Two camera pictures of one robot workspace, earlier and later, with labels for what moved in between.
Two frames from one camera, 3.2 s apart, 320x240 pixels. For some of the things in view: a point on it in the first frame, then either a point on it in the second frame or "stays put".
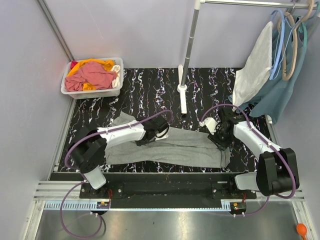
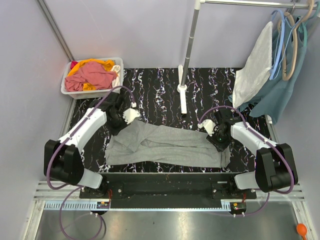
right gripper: [220, 141] stays put
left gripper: [146, 139] → [117, 125]
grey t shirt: [181, 148] stays put
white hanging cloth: [256, 67] stays put
